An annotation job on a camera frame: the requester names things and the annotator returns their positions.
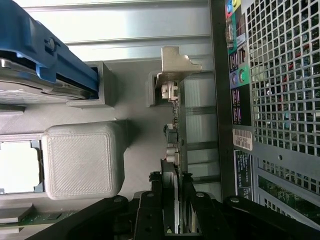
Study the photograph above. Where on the green RAM stick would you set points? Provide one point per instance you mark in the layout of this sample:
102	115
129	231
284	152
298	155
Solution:
37	217

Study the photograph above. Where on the grey 3D printed parts rack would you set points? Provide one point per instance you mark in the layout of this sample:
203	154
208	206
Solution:
82	160

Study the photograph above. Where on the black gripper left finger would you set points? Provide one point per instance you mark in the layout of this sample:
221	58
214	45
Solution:
147	215

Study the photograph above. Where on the hard disk in blue carrier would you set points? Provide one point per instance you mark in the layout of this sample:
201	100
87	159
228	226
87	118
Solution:
37	50

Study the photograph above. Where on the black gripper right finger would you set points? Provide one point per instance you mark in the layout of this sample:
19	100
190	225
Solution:
225	217

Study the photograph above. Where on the barcode sticker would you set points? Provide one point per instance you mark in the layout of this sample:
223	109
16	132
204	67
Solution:
242	140

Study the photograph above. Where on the silver CPU chip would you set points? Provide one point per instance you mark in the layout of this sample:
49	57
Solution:
17	167

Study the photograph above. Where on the grey metal PC case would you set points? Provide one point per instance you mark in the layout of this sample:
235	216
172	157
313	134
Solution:
280	100

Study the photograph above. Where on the dark printed label sticker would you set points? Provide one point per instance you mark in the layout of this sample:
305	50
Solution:
243	175

